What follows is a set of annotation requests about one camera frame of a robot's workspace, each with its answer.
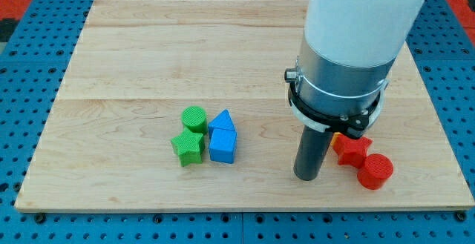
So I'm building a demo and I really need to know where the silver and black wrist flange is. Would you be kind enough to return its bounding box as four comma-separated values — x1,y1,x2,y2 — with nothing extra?
284,39,394,139

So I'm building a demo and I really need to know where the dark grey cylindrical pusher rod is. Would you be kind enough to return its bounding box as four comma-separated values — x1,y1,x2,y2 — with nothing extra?
293,125,333,181

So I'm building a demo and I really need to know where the red cylinder block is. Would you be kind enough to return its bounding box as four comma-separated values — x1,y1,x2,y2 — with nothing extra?
357,154,394,190

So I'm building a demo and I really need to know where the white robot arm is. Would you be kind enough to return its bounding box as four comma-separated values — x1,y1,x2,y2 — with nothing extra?
284,0,425,181

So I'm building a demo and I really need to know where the red star block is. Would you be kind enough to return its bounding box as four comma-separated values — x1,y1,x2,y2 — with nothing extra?
332,134,373,168

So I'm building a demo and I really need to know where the green star block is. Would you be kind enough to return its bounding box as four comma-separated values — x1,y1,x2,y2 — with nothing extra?
171,128,205,167

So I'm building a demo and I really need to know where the yellow block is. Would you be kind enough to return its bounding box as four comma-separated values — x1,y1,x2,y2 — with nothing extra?
330,133,341,146

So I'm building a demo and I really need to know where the blue cube block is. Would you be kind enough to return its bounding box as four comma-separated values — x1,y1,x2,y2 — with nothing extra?
209,128,237,164

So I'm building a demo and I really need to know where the blue triangle block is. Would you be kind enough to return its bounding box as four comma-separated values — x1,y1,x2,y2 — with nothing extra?
208,109,235,138

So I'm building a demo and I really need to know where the green cylinder block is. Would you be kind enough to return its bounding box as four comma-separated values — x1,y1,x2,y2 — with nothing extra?
181,106,208,135

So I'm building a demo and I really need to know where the wooden board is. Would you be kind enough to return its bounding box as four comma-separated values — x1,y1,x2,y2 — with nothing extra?
15,0,474,214

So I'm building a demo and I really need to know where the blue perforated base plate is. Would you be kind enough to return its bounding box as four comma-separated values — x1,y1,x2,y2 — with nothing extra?
1,0,474,243

